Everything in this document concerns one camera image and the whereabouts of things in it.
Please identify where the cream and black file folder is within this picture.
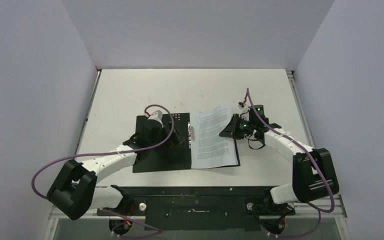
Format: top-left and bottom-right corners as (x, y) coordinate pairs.
(132, 112), (242, 174)

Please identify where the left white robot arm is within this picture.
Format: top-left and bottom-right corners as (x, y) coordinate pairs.
(45, 110), (184, 220)

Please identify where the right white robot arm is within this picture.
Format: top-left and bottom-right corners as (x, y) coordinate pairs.
(219, 105), (339, 215)

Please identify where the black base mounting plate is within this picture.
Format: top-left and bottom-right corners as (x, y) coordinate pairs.
(110, 185), (296, 231)

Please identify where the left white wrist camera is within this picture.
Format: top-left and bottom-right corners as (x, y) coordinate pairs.
(147, 110), (164, 125)

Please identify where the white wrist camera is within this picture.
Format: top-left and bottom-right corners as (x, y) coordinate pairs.
(147, 110), (164, 125)
(238, 102), (249, 111)

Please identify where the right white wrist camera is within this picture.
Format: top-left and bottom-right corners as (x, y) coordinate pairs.
(238, 102), (249, 111)

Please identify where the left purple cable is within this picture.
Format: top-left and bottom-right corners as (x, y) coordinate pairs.
(31, 104), (176, 240)

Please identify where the purple cable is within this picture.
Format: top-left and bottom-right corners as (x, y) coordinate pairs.
(244, 88), (336, 239)
(31, 104), (176, 240)

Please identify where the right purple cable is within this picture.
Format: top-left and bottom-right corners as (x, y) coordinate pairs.
(244, 88), (336, 239)

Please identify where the aluminium frame rail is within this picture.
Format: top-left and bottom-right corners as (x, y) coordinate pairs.
(54, 188), (351, 239)

